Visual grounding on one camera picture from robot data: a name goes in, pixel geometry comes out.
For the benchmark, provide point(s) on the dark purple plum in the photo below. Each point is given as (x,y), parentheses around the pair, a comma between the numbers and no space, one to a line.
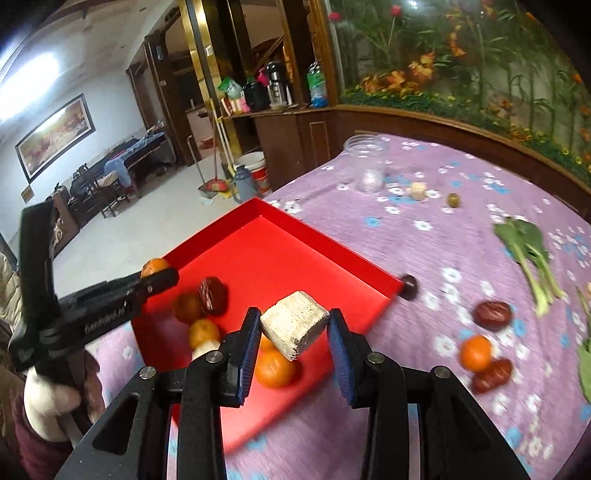
(410,289)

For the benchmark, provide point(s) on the clear plastic cup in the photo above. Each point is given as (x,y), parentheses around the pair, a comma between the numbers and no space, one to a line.
(367,154)

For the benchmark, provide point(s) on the green olive fruit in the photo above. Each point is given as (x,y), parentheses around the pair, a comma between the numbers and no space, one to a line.
(453,200)

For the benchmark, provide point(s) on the steel thermos kettle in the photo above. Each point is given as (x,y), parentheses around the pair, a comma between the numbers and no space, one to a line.
(278,88)

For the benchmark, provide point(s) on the bok choy bunch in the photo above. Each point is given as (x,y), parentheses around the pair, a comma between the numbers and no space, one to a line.
(524,241)

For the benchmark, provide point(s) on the left gloved hand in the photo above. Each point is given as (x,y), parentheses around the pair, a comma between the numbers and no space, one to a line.
(47,403)

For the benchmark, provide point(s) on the red shallow box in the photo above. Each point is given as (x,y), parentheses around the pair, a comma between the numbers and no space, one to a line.
(261,254)

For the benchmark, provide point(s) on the white red bucket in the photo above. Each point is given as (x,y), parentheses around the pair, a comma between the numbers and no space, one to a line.
(255,162)

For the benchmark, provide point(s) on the purple floral tablecloth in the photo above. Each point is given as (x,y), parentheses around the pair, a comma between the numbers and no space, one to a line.
(458,261)

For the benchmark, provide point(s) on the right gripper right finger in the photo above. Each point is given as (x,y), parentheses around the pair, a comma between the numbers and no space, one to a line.
(457,440)

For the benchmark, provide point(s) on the small white corn block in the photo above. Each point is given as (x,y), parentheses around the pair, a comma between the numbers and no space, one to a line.
(205,347)

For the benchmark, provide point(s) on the large green leaf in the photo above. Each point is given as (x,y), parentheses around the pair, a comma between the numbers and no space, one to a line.
(584,351)

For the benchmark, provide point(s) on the framed landscape painting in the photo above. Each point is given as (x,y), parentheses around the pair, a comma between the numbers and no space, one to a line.
(62,130)

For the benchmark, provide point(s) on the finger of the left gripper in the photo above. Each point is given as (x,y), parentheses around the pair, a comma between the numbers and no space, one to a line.
(140,289)

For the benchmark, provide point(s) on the dark red jujube date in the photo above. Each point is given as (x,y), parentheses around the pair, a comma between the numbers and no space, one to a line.
(493,315)
(497,374)
(213,295)

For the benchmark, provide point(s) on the small white corn piece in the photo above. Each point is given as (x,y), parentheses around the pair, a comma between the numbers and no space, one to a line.
(418,191)

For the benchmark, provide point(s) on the small orange mandarin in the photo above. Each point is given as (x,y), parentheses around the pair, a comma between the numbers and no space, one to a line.
(201,331)

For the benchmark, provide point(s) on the large white corn block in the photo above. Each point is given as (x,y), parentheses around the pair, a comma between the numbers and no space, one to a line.
(294,323)

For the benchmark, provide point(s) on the green label water bottle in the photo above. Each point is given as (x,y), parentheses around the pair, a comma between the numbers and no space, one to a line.
(316,86)

